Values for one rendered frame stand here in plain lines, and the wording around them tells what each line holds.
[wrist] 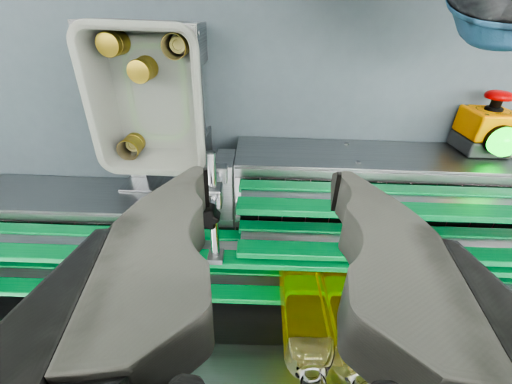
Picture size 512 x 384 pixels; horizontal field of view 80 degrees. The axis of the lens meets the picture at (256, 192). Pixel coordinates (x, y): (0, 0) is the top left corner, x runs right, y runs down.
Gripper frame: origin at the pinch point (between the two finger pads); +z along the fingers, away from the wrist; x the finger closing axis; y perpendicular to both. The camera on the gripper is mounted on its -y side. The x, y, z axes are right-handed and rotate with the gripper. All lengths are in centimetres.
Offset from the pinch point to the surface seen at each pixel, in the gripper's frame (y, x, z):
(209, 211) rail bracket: 13.8, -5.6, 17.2
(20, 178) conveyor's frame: 24, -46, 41
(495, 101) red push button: 6, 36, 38
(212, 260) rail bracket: 24.8, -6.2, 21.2
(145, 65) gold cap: 2.0, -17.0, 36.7
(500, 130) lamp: 9, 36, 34
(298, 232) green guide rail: 24.0, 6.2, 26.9
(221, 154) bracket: 14.5, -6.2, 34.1
